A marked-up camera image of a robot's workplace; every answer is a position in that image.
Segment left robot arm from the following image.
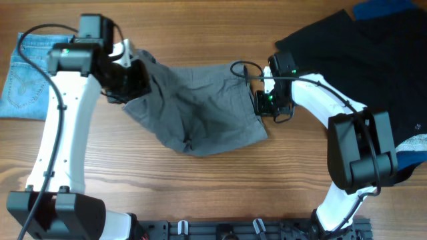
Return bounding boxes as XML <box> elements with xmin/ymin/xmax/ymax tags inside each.
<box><xmin>7</xmin><ymin>14</ymin><xmax>151</xmax><ymax>239</ymax></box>

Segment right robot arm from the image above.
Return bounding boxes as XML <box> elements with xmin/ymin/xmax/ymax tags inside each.
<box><xmin>255</xmin><ymin>52</ymin><xmax>398</xmax><ymax>239</ymax></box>

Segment blue garment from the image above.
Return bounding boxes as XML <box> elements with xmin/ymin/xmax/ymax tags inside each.
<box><xmin>353</xmin><ymin>0</ymin><xmax>426</xmax><ymax>170</ymax></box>

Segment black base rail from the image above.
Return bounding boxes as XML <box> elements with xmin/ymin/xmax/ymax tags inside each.
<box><xmin>133</xmin><ymin>218</ymin><xmax>373</xmax><ymax>240</ymax></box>

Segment dark navy garment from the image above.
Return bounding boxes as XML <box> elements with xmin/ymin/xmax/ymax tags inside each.
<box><xmin>276</xmin><ymin>8</ymin><xmax>426</xmax><ymax>145</ymax></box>

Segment folded blue denim jeans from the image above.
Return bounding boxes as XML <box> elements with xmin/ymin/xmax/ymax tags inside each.
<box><xmin>1</xmin><ymin>34</ymin><xmax>73</xmax><ymax>121</ymax></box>

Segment grey shorts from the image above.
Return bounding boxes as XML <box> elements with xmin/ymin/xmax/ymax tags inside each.
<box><xmin>123</xmin><ymin>49</ymin><xmax>268</xmax><ymax>157</ymax></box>

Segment right black cable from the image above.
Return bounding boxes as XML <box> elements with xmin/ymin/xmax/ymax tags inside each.
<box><xmin>230</xmin><ymin>60</ymin><xmax>383</xmax><ymax>231</ymax></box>

